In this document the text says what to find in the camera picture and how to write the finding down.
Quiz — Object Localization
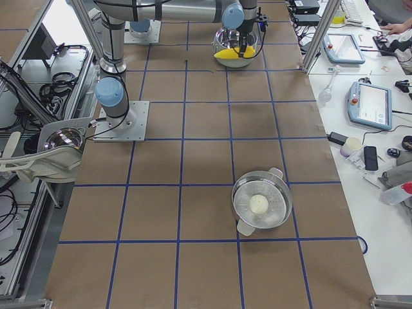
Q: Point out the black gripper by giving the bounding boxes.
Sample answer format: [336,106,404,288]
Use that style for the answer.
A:
[237,0,268,57]

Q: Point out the yellow toy corn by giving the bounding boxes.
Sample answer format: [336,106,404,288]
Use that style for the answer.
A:
[214,46,256,60]

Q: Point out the steel pot far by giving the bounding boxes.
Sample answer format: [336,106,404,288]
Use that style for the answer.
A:
[213,27,258,68]

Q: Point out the person hand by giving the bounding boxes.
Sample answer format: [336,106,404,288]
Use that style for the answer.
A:
[380,23,409,35]

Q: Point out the teach pendant far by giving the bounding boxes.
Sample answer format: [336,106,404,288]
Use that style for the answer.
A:
[323,33,365,64]

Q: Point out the teach pendant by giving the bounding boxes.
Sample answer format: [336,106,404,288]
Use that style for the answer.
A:
[347,82,392,131]
[323,33,365,64]

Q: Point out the yellow cup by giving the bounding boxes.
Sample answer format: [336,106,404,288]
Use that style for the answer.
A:
[331,9,346,24]

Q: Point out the white dish brush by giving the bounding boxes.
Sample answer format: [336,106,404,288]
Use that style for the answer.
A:
[318,65,342,107]

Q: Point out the white keyboard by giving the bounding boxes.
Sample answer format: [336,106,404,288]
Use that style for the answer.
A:
[341,0,363,26]

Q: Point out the black power adapter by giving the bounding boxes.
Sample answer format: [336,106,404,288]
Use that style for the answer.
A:
[327,131,348,145]

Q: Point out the teach pendant near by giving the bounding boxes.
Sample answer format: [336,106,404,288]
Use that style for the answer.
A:
[347,82,392,131]

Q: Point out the white purple cup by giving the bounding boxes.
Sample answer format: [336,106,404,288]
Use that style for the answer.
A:
[340,137,362,158]

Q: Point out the white steamed bun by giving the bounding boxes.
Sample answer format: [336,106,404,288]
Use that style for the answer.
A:
[249,194,269,214]

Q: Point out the black smartphone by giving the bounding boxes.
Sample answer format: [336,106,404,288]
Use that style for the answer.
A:
[363,146,379,171]

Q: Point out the glass lid on tray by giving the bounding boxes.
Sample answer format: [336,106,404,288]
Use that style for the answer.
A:
[44,127,83,150]

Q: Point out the aluminium frame post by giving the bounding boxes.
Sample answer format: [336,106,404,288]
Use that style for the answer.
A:
[301,0,340,73]

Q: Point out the steel steamer pot white handles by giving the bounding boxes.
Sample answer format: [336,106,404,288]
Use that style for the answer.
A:
[232,167,293,236]

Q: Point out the black cable coil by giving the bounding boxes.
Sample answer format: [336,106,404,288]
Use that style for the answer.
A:
[39,72,79,102]

